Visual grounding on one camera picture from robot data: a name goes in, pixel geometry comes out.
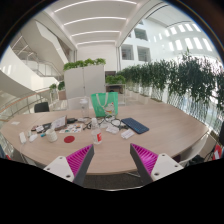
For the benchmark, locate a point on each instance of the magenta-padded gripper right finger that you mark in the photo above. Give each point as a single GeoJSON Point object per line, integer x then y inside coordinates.
{"type": "Point", "coordinates": [165, 165]}

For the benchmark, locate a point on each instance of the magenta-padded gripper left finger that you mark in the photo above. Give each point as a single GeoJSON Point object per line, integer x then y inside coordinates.
{"type": "Point", "coordinates": [60, 166]}

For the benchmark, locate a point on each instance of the clear red-labelled water bottle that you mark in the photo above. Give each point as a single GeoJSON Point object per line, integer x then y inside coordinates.
{"type": "Point", "coordinates": [96, 135]}

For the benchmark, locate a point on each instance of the flat round red coaster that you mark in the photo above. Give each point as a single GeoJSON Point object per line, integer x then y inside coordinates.
{"type": "Point", "coordinates": [69, 139]}

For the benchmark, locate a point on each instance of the white grid-patterned cup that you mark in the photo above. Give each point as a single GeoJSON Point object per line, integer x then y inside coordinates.
{"type": "Point", "coordinates": [51, 136]}

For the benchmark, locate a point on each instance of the small blue-green packet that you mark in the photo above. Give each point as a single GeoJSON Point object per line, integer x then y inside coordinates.
{"type": "Point", "coordinates": [43, 135]}

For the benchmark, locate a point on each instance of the white computer mouse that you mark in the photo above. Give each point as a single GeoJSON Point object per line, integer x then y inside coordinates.
{"type": "Point", "coordinates": [33, 137]}

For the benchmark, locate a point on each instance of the colourful sticker sheet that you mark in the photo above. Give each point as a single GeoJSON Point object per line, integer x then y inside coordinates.
{"type": "Point", "coordinates": [71, 128]}

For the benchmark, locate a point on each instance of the black tablet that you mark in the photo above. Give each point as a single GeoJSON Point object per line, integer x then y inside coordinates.
{"type": "Point", "coordinates": [47, 126]}

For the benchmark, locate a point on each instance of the white printed card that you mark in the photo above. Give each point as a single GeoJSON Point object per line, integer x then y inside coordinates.
{"type": "Point", "coordinates": [39, 128]}

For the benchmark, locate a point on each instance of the open paper booklet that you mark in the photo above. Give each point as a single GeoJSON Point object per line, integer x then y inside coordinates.
{"type": "Point", "coordinates": [59, 123]}

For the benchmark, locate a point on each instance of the small white oval case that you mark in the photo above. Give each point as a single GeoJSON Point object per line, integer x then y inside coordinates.
{"type": "Point", "coordinates": [29, 133]}

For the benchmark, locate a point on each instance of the red and black phone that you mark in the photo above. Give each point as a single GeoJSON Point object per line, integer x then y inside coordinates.
{"type": "Point", "coordinates": [34, 128]}

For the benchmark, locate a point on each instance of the white power strip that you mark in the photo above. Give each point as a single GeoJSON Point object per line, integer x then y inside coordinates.
{"type": "Point", "coordinates": [22, 138]}

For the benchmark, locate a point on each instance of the black power adapter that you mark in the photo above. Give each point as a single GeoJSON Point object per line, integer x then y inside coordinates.
{"type": "Point", "coordinates": [71, 120]}

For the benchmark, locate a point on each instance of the white paper packet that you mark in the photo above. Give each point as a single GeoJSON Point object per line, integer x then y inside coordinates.
{"type": "Point", "coordinates": [112, 129]}
{"type": "Point", "coordinates": [127, 134]}

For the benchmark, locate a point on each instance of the white power adapter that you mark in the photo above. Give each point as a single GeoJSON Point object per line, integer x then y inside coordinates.
{"type": "Point", "coordinates": [82, 119]}

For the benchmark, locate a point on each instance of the black office chair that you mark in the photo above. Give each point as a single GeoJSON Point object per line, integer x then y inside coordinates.
{"type": "Point", "coordinates": [41, 107]}

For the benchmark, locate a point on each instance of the small white paper note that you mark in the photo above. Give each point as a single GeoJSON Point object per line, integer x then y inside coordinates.
{"type": "Point", "coordinates": [15, 123]}

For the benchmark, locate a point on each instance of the clear white-lidded shaker bottle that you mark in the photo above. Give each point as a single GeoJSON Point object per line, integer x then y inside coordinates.
{"type": "Point", "coordinates": [84, 108]}

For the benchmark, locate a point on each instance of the white chair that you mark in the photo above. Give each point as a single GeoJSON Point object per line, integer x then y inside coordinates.
{"type": "Point", "coordinates": [73, 103]}

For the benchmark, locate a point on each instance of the green cat-print tote bag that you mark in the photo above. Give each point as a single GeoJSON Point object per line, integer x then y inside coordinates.
{"type": "Point", "coordinates": [100, 105]}

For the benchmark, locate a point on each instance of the wood-topped glass railing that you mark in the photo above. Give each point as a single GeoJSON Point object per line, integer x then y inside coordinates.
{"type": "Point", "coordinates": [20, 103]}

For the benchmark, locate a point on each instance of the small potted green plants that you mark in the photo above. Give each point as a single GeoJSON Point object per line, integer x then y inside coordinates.
{"type": "Point", "coordinates": [61, 86]}

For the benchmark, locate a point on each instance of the tall green plant hedge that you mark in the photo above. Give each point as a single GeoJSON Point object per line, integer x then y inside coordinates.
{"type": "Point", "coordinates": [190, 83]}

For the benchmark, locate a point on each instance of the white storage cabinet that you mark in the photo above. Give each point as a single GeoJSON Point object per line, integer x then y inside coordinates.
{"type": "Point", "coordinates": [85, 83]}

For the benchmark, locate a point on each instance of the green leafy cabinet plants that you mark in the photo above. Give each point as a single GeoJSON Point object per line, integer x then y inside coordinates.
{"type": "Point", "coordinates": [83, 63]}

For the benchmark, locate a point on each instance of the ceiling light strips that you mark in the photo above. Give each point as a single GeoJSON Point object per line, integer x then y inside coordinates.
{"type": "Point", "coordinates": [95, 33]}

